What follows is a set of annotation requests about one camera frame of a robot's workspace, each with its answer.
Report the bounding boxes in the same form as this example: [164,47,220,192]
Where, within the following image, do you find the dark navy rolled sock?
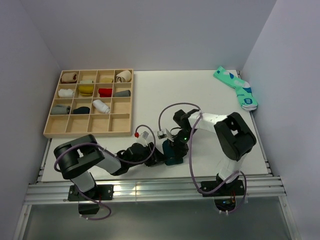
[72,106,90,115]

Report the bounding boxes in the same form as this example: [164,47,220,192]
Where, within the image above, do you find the pale green rolled sock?
[79,79,94,84]

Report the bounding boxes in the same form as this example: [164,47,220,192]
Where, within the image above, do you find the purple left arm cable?
[53,124,157,221]

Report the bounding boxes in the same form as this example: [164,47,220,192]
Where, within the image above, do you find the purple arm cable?
[158,102,248,216]
[53,124,157,221]

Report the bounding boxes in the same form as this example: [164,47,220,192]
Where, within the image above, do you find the wooden compartment tray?
[43,69,134,139]

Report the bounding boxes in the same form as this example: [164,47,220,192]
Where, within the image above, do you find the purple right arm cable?
[158,102,248,216]

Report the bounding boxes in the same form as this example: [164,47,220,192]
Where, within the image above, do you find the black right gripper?
[167,128,197,162]

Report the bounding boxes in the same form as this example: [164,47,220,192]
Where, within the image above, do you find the dark grey rolled sock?
[113,90,131,98]

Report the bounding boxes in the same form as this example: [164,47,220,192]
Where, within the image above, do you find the white rolled sock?
[58,88,75,99]

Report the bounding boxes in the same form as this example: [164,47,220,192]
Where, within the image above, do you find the white sock black stripes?
[92,99,110,114]

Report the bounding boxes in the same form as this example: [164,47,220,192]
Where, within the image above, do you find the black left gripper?
[128,142,168,168]

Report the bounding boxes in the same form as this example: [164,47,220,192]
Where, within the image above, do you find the dark green reindeer sock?
[162,139,184,166]

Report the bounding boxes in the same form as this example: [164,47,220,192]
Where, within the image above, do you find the cream brown rolled sock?
[115,70,132,83]

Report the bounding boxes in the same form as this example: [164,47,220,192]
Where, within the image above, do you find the mustard yellow rolled sock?
[78,85,94,97]

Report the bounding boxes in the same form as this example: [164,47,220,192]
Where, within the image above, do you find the beige rolled sock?
[60,72,78,84]

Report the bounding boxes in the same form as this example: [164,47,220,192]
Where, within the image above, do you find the red rolled sock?
[98,88,113,98]

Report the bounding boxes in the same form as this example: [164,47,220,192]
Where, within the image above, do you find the mint green patterned sock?
[213,66,258,112]

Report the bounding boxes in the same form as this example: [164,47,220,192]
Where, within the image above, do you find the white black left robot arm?
[53,134,166,200]

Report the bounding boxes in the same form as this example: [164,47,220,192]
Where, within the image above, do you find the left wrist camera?
[134,131,149,140]

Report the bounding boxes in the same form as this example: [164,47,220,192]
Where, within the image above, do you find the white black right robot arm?
[166,109,257,195]

